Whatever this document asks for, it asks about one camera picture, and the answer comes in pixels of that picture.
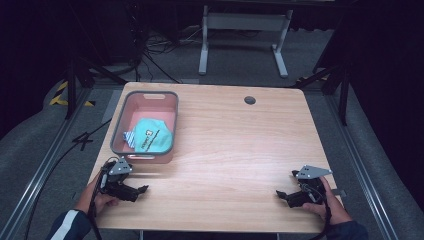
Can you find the aluminium floor rail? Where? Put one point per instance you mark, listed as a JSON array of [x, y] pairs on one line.
[[40, 173], [358, 160]]

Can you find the black metal stand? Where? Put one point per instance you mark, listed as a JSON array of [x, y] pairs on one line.
[[71, 86], [343, 90]]

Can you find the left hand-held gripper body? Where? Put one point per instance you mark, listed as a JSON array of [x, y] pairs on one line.
[[116, 181]]

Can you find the person's left hand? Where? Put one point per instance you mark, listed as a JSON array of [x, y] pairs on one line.
[[96, 198]]

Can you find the white metal table frame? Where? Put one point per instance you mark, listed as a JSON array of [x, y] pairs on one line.
[[243, 21]]

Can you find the pink basin with grey rim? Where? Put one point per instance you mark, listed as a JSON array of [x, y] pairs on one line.
[[146, 106]]

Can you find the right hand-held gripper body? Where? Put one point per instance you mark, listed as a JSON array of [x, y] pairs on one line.
[[308, 191]]

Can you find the yellow black floor tape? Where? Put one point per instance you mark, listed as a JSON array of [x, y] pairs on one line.
[[57, 99]]

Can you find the teal packets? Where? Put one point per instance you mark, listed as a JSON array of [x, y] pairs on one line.
[[153, 135]]

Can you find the person's right hand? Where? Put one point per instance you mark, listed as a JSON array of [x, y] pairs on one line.
[[331, 206]]

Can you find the blue white striped cloth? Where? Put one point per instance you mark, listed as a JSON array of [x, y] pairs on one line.
[[129, 138]]

